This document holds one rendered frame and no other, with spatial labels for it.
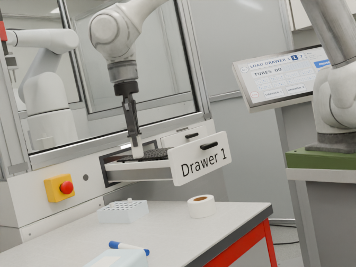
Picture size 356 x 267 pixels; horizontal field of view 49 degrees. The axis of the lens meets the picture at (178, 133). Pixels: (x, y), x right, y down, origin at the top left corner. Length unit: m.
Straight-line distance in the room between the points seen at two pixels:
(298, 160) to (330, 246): 0.31
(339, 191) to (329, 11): 0.56
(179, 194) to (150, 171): 0.44
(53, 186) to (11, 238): 0.20
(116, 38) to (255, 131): 2.12
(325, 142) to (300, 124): 0.72
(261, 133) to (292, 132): 0.96
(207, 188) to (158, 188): 0.31
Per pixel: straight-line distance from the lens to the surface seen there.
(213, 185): 1.85
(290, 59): 2.12
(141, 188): 1.51
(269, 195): 3.11
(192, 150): 1.21
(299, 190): 2.12
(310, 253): 2.23
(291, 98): 1.94
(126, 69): 1.20
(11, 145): 1.23
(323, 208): 1.42
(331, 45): 1.15
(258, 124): 3.00
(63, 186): 1.22
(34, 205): 1.26
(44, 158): 1.28
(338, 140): 1.34
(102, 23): 1.03
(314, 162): 1.33
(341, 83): 1.14
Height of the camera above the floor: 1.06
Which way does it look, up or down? 5 degrees down
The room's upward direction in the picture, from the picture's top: 12 degrees counter-clockwise
